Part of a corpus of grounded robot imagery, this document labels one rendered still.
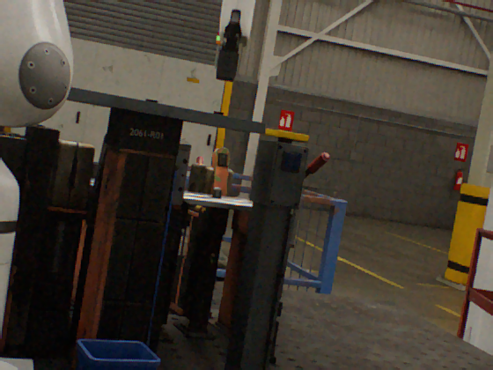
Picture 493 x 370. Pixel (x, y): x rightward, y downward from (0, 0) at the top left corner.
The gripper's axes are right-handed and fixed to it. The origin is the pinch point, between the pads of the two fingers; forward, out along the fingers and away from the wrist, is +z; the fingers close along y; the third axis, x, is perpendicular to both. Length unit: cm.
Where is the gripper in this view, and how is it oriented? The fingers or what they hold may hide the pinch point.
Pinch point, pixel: (225, 72)
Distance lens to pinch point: 130.7
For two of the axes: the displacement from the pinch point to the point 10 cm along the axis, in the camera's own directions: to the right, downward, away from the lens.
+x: -9.8, -1.7, -0.5
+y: -0.4, -0.6, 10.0
